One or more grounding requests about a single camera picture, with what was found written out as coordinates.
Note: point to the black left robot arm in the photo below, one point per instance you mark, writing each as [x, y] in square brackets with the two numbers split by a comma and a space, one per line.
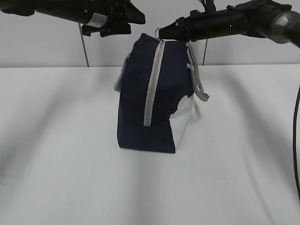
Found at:
[78, 11]

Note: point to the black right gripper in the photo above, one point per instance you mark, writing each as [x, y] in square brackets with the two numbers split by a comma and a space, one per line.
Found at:
[178, 30]

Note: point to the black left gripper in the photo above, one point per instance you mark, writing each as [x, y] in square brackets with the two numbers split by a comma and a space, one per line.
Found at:
[115, 21]

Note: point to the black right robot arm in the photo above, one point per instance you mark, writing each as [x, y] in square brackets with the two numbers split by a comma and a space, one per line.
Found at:
[255, 18]

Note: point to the navy white lunch bag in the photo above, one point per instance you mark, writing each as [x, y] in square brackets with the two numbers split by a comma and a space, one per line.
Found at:
[157, 85]

